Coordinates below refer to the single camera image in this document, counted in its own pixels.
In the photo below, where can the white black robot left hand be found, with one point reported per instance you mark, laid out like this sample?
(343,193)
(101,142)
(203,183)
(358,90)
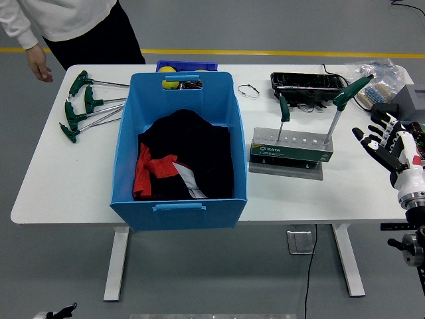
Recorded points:
(59,313)

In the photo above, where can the person's right hand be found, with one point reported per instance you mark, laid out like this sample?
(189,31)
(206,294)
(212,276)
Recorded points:
(38,61)

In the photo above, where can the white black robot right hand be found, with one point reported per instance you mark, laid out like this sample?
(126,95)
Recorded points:
(408,176)

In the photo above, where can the green grey hex key holder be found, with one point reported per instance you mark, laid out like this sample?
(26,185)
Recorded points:
(289,154)

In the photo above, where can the grey box device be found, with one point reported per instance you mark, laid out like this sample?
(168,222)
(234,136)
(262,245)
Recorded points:
(413,96)

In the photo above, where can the light blue plastic storage box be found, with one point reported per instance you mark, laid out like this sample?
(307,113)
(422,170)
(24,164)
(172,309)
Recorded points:
(186,216)

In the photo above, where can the black table control panel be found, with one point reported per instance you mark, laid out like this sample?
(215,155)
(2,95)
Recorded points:
(395,226)

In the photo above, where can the person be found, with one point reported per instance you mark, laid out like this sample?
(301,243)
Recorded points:
(83,23)

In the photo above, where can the black power adapter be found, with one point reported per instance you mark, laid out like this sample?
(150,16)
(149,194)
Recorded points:
(385,109)

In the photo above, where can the white table leg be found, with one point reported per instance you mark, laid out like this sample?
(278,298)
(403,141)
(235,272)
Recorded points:
(348,266)
(116,266)

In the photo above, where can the taped resistor bundle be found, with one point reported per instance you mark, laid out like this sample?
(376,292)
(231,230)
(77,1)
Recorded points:
(378,94)

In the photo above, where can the clear plastic parts bag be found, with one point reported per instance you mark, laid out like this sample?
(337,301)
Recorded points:
(375,68)

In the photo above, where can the metal floor plate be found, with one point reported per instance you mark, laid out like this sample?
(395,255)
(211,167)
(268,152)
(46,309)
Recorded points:
(299,242)

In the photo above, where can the yellow ball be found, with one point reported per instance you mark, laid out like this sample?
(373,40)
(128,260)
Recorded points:
(167,69)

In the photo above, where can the black plastic tray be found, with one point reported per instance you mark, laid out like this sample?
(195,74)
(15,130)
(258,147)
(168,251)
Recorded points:
(305,81)

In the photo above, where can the dark blue plastic bin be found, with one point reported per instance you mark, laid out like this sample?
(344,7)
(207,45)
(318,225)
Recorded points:
(186,64)

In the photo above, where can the black and red clothing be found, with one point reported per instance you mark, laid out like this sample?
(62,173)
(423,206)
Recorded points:
(199,153)

